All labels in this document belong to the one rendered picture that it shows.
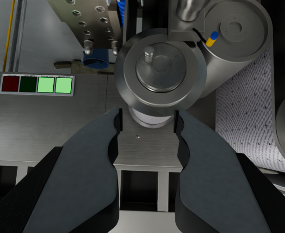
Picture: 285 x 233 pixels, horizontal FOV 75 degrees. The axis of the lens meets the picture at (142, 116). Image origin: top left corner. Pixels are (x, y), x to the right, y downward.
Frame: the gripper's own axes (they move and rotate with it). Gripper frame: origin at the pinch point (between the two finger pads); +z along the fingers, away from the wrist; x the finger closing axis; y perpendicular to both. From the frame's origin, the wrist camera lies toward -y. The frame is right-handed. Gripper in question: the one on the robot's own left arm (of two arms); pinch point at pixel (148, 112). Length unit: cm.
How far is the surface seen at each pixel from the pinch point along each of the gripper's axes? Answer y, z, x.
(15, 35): 9, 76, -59
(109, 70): 101, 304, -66
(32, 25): 24, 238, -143
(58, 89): 20, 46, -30
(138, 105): 7.8, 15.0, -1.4
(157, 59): 1.5, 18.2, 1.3
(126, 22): -2.7, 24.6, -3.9
